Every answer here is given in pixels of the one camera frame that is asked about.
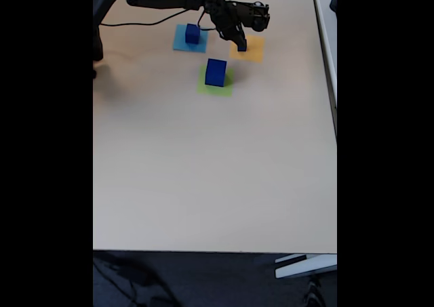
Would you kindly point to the tiny blue cube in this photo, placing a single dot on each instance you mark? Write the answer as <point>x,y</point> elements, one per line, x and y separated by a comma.
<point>242,47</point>

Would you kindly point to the small blue cube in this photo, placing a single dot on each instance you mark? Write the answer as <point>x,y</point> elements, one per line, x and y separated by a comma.
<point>192,34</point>

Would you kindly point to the large blue cube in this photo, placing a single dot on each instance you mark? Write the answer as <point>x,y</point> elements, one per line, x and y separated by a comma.
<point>215,73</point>

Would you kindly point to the orange square sheet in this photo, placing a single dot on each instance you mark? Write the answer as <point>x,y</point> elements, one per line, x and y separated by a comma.
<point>256,51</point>

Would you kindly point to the green square sheet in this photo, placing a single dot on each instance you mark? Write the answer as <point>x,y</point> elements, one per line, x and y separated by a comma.
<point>227,91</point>

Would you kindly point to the blue square sheet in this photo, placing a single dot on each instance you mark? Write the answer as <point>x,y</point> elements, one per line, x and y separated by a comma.
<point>179,46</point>

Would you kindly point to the white neighbouring table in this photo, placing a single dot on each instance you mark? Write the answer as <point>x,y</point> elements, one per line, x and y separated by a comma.
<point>327,32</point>

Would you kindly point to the dark blue object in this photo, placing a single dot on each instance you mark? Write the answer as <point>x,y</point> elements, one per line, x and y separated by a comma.
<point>334,2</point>

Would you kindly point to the white grey bar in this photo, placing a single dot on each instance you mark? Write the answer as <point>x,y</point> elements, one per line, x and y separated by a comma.
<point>305,266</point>

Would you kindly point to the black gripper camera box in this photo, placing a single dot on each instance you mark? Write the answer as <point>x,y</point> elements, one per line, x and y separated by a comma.
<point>256,15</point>

